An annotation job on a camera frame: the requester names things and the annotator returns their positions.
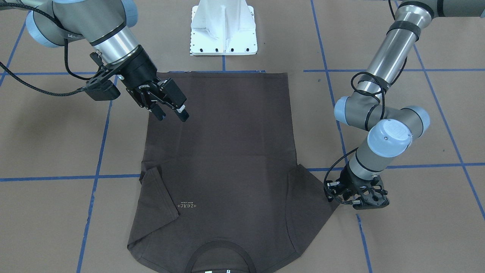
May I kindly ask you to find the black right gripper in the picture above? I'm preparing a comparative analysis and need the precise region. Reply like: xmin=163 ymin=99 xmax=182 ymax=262
xmin=119 ymin=45 xmax=189 ymax=122

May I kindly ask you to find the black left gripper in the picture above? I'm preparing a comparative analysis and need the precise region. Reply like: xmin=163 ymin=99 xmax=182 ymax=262
xmin=324 ymin=168 xmax=377 ymax=205

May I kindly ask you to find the dark brown t-shirt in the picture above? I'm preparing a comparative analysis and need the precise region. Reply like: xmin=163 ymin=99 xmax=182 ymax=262
xmin=127 ymin=72 xmax=337 ymax=273

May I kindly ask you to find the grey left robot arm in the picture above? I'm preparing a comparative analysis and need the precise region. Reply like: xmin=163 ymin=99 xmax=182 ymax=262
xmin=324 ymin=0 xmax=485 ymax=210

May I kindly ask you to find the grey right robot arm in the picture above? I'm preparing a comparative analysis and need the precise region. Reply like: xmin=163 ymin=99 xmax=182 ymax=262
xmin=1 ymin=0 xmax=189 ymax=122

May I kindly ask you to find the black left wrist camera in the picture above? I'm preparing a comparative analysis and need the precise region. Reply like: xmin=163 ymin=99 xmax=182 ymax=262
xmin=352 ymin=175 xmax=390 ymax=210

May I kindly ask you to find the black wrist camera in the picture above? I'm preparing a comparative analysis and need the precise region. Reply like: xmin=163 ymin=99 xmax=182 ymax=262
xmin=352 ymin=175 xmax=390 ymax=210
xmin=84 ymin=52 xmax=120 ymax=101

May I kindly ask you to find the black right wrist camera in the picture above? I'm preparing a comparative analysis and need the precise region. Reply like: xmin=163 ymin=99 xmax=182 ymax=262
xmin=84 ymin=52 xmax=120 ymax=101

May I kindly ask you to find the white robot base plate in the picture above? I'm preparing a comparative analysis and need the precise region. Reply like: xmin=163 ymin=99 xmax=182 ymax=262
xmin=189 ymin=0 xmax=258 ymax=56

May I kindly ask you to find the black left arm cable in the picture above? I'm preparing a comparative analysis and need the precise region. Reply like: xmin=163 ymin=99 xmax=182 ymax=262
xmin=324 ymin=57 xmax=408 ymax=205

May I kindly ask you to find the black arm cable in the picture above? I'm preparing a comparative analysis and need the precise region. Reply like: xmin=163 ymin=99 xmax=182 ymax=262
xmin=324 ymin=57 xmax=408 ymax=205
xmin=0 ymin=2 xmax=95 ymax=96

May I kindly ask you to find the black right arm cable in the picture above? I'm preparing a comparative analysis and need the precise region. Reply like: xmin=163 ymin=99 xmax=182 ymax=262
xmin=0 ymin=2 xmax=95 ymax=96

